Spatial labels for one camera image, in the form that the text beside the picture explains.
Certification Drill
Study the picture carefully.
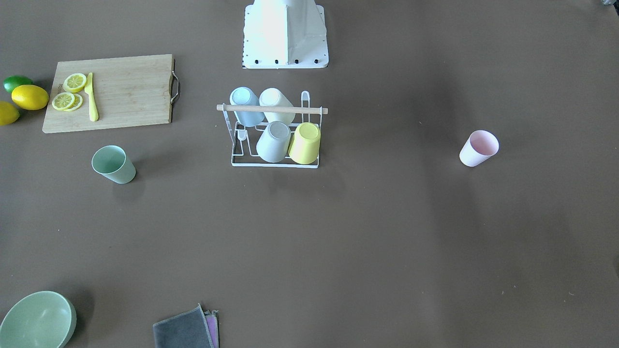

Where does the pink cup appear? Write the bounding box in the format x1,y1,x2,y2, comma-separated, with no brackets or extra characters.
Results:
459,130,500,167

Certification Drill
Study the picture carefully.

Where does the mint green cup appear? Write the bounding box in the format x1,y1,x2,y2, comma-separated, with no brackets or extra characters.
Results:
91,145,136,184

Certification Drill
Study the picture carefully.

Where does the yellow cup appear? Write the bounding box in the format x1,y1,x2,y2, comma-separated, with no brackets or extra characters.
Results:
288,122,321,165

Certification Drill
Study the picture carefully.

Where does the grey cup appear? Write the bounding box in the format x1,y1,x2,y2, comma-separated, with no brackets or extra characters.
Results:
256,121,291,163

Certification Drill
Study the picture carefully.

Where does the cream cup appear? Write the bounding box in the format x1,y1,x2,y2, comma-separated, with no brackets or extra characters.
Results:
259,87,295,126

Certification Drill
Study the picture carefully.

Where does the light blue cup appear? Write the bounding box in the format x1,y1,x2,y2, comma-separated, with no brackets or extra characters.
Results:
229,87,265,127

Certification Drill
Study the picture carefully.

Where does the pink cloth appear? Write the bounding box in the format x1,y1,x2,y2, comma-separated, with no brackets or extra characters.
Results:
204,310,220,348

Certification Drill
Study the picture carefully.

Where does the grey cloth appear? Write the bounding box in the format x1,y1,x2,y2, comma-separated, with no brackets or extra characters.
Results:
153,305,212,348

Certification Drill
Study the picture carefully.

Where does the bamboo cutting board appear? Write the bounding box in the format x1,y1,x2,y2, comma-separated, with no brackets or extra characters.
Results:
42,54,179,133

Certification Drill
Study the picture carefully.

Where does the yellow plastic knife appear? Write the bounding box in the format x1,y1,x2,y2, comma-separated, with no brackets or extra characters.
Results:
84,72,99,122

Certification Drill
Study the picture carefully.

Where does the lemon slice back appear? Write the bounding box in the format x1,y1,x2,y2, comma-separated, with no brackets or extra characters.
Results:
64,93,83,112

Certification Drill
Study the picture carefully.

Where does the lemon slice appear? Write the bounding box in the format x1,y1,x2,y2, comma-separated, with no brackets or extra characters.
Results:
64,93,83,112
51,92,76,111
62,73,87,93

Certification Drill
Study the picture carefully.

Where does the lemon slice top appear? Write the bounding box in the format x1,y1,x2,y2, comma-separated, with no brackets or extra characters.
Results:
62,73,87,93

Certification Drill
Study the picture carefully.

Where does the lemon slice front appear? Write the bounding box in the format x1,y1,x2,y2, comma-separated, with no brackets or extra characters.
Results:
51,92,76,111

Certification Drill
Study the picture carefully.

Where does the yellow lemon upper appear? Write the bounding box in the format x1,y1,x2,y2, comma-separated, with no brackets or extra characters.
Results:
11,85,49,110

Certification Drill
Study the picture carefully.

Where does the yellow lemon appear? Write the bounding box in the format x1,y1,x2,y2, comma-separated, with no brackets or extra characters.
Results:
11,85,49,110
0,101,20,126

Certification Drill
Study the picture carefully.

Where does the green bowl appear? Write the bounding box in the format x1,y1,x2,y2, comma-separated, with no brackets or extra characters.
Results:
0,290,77,348

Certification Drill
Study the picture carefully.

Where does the yellow lemon lower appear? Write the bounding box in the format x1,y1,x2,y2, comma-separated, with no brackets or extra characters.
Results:
0,101,20,126

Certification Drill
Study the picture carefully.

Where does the green lime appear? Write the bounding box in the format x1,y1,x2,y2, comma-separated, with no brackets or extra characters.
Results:
3,75,33,93

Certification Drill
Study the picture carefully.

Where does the white wire cup rack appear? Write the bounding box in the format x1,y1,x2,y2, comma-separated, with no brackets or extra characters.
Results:
217,87,328,168

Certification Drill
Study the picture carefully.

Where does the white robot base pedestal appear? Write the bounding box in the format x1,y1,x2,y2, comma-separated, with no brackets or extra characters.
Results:
242,0,329,69

